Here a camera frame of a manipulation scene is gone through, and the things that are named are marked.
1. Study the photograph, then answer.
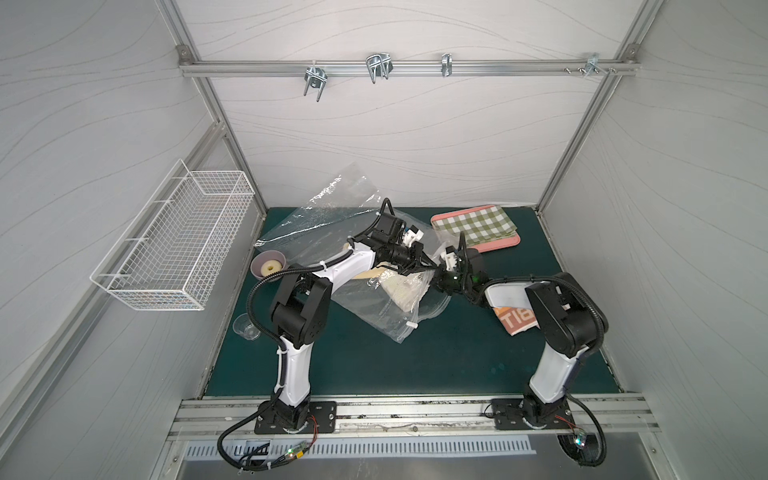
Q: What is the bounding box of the white patterned towel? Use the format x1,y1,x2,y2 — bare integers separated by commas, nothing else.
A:
379,269,434,312

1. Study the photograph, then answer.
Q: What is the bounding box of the orange lettered towel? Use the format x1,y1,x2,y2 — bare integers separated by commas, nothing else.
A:
493,307,538,336

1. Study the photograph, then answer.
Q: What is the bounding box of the clear plastic vacuum bag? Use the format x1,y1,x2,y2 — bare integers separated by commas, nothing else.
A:
255,163,450,343

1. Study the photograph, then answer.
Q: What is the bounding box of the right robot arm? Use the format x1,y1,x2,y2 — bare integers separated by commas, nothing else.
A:
432,237,608,428

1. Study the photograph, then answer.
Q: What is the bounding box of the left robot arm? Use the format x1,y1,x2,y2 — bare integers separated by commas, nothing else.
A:
264,213,436,420

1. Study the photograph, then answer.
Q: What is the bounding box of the green checkered cloth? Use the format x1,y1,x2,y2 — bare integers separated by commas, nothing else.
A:
433,205,518,246

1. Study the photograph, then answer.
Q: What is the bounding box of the green table mat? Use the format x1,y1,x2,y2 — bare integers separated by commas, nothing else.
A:
205,207,619,396

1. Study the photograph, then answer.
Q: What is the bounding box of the grey bowl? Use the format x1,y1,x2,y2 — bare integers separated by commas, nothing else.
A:
250,250,288,280

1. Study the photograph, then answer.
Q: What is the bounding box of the clear plastic cup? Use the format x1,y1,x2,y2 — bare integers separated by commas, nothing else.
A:
232,313,261,341

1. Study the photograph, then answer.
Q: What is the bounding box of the metal U-bolt clamp middle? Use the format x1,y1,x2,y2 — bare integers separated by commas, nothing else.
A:
365,52,393,84

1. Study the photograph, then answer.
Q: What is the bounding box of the metal u-bolt clamp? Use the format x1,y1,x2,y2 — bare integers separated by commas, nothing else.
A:
365,52,393,84
303,65,328,102

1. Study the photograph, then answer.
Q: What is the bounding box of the metal U-bolt clamp left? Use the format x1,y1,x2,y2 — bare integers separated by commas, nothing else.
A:
303,65,328,102

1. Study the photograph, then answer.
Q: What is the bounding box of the small metal hook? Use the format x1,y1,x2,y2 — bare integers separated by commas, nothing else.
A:
441,53,453,78

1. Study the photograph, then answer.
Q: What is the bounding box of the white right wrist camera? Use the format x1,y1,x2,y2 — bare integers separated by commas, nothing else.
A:
440,245,459,272

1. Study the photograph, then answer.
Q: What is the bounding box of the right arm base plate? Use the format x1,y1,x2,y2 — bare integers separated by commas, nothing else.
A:
486,396,575,431

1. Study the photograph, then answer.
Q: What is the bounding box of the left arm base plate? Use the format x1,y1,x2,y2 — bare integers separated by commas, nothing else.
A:
254,400,337,434

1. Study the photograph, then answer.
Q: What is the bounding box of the left black corrugated cable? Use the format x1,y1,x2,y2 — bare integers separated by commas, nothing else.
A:
215,197,397,472

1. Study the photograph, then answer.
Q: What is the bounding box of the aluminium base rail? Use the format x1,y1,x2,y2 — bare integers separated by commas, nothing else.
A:
167,393,661,440

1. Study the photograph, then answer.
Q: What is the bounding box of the white wire basket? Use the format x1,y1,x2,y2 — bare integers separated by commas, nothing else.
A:
90,159,254,311

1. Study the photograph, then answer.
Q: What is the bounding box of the metal bracket right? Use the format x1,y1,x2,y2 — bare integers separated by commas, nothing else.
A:
564,53,618,78

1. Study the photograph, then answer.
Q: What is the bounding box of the aluminium cross rail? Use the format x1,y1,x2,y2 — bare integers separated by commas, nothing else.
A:
180,57,642,78

